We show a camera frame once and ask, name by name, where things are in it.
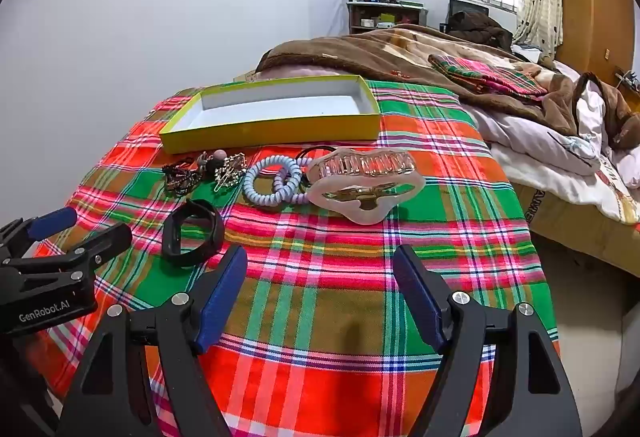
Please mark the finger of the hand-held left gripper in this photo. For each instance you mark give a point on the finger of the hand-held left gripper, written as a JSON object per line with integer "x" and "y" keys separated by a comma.
{"x": 50, "y": 222}
{"x": 95, "y": 244}

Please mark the white quilt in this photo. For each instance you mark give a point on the white quilt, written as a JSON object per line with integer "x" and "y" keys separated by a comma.
{"x": 545, "y": 152}

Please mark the translucent pink hair claw clip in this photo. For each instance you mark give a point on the translucent pink hair claw clip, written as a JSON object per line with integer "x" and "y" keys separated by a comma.
{"x": 360, "y": 164}

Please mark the folded plaid cloth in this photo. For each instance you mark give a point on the folded plaid cloth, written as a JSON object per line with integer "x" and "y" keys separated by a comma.
{"x": 492, "y": 76}

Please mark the black wristband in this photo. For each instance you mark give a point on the black wristband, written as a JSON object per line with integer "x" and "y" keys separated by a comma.
{"x": 176, "y": 258}

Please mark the brown blanket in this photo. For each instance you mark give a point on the brown blanket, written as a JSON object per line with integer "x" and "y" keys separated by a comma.
{"x": 380, "y": 48}

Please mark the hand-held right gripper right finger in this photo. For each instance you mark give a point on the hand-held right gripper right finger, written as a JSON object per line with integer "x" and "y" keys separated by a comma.
{"x": 421, "y": 302}

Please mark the wooden wardrobe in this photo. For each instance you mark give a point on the wooden wardrobe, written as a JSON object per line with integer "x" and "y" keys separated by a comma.
{"x": 595, "y": 2}

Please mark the wall socket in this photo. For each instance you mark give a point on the wall socket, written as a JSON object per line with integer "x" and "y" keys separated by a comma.
{"x": 245, "y": 77}

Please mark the small orange beads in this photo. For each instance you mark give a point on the small orange beads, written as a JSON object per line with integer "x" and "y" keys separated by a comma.
{"x": 401, "y": 74}

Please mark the wooden shelf table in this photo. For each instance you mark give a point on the wooden shelf table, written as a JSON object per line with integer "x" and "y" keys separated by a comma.
{"x": 387, "y": 14}

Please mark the dark jacket on chair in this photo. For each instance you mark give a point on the dark jacket on chair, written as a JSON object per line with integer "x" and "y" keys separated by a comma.
{"x": 475, "y": 24}

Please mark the yellow cardboard box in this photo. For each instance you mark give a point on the yellow cardboard box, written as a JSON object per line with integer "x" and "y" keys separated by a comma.
{"x": 270, "y": 133}

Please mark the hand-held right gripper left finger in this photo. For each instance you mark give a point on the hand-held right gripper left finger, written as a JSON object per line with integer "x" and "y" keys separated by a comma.
{"x": 220, "y": 302}

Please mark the pink bed sheet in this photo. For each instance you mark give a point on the pink bed sheet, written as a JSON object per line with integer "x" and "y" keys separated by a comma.
{"x": 300, "y": 73}

